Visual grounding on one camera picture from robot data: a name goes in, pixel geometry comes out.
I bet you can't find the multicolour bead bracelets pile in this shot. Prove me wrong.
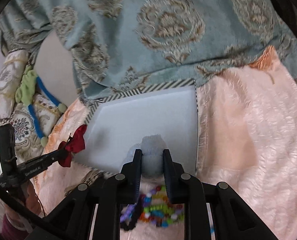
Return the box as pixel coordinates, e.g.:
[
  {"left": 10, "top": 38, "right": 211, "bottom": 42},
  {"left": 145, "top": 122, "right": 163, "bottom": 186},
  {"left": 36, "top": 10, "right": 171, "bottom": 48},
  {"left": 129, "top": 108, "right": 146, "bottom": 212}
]
[{"left": 120, "top": 184, "right": 186, "bottom": 231}]

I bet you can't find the red satin bow clip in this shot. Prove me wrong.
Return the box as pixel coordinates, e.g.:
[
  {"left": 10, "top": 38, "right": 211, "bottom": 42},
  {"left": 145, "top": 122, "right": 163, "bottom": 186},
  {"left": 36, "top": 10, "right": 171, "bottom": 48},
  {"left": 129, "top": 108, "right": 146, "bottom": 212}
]
[{"left": 58, "top": 124, "right": 87, "bottom": 167}]

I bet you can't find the light blue fluffy headband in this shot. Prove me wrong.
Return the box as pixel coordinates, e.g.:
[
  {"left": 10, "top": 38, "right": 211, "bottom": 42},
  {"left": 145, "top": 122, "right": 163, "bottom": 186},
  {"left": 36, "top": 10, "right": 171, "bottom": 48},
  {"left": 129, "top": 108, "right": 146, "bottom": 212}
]
[{"left": 123, "top": 134, "right": 168, "bottom": 179}]

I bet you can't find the striped jewelry tray box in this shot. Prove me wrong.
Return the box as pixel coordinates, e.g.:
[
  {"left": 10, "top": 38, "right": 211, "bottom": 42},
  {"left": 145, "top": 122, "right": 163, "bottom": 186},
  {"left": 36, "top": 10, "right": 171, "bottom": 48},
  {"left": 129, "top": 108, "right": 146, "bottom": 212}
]
[{"left": 74, "top": 79, "right": 198, "bottom": 174}]

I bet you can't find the person's right hand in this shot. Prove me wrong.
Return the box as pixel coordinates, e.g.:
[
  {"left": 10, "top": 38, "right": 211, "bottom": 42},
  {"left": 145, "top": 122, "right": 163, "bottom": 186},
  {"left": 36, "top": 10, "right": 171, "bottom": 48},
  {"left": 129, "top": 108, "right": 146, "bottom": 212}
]
[{"left": 1, "top": 181, "right": 42, "bottom": 240}]

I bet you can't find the floral embroidered cushion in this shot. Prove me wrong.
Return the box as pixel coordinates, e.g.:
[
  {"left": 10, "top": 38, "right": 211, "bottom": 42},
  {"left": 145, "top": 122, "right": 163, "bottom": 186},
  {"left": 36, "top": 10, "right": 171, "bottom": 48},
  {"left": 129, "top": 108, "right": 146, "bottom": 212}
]
[{"left": 0, "top": 94, "right": 62, "bottom": 163}]

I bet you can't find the beige striped bolster pillow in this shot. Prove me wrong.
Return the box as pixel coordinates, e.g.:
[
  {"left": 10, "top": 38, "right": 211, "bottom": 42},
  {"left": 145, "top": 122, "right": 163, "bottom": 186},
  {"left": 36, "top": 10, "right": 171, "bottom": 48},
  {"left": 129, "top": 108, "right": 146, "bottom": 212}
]
[{"left": 0, "top": 49, "right": 29, "bottom": 122}]

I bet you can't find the blue green plush toy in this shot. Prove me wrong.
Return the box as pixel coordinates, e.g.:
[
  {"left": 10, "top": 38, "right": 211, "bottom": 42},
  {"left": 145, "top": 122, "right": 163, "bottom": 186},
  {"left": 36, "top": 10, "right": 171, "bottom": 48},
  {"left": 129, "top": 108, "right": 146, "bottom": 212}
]
[{"left": 15, "top": 68, "right": 67, "bottom": 147}]

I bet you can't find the pink quilted bedspread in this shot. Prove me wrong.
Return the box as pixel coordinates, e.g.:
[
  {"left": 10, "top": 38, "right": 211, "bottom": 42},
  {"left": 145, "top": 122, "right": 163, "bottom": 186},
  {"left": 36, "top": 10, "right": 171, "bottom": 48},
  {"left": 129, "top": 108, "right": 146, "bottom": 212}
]
[{"left": 34, "top": 46, "right": 297, "bottom": 239}]

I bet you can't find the teal damask blanket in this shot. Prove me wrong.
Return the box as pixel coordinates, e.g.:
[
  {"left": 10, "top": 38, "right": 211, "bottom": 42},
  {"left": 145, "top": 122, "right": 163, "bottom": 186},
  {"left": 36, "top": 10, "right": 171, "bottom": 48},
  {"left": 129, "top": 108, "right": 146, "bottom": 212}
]
[{"left": 0, "top": 0, "right": 297, "bottom": 100}]

